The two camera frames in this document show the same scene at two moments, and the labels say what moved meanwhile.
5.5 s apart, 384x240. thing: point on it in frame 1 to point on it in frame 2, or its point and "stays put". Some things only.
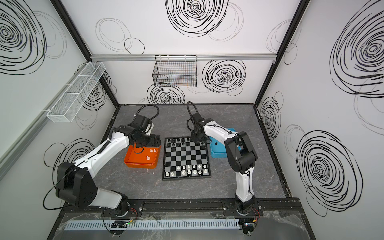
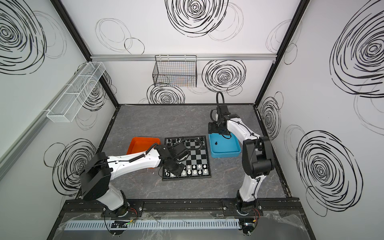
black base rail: x=224 y=208 stays put
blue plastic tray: x=217 y=148 stays put
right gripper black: x=198 y=137 to x=218 y=130
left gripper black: x=151 y=141 to x=173 y=165
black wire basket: x=179 y=70 stays put
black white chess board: x=183 y=158 stays put
